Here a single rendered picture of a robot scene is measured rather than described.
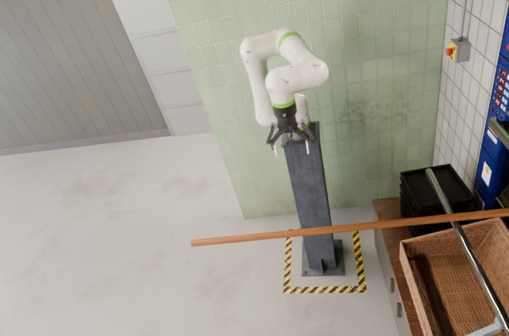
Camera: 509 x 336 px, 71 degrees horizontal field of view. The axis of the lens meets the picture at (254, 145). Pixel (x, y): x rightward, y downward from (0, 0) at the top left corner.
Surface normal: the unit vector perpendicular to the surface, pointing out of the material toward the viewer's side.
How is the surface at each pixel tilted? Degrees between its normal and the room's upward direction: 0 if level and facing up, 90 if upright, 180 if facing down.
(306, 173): 90
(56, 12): 90
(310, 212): 90
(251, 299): 0
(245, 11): 90
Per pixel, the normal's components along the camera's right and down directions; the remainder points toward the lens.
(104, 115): -0.11, 0.61
